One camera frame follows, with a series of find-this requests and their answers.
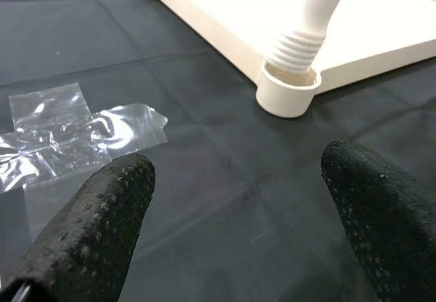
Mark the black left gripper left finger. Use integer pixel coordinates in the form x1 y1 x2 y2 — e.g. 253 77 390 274
0 152 157 302

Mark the white plastic table top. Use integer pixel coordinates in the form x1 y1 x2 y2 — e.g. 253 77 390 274
135 0 436 119

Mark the clear tape patch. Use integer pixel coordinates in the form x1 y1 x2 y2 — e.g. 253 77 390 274
0 82 169 194

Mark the white plastic table leg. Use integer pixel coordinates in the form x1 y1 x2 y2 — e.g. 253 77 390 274
268 0 352 77

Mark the black tablecloth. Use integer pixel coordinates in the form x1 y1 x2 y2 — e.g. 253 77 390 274
0 0 436 302

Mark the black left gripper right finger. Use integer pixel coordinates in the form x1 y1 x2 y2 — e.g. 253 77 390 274
320 140 436 302

